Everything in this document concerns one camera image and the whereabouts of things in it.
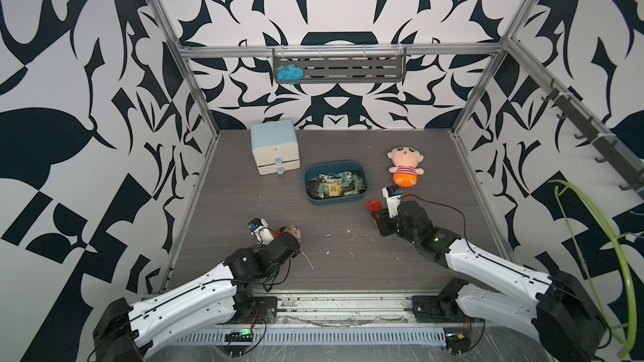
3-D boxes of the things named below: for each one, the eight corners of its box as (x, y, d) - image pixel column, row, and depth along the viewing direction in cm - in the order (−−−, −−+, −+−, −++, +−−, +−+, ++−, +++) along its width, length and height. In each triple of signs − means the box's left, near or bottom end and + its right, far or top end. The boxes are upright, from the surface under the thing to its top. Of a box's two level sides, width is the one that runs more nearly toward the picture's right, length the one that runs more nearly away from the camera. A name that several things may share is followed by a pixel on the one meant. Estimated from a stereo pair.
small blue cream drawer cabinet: (261, 179, 106) (252, 153, 93) (258, 150, 116) (250, 123, 103) (301, 171, 108) (298, 145, 96) (295, 143, 118) (291, 117, 106)
